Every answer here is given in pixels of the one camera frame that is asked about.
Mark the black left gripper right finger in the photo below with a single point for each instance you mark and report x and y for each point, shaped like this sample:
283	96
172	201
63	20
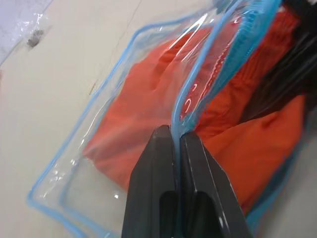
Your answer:
208	198

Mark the clear bag with grey item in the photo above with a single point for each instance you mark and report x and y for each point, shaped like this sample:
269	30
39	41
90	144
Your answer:
34	37

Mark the clear blue-trimmed zip pouch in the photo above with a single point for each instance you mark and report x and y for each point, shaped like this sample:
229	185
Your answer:
81	173

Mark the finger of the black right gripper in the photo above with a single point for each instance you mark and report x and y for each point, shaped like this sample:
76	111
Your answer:
294	79

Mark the orange cloth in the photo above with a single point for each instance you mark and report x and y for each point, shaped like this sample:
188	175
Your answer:
138	111

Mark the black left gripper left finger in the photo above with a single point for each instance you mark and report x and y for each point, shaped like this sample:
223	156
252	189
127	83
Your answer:
151	188

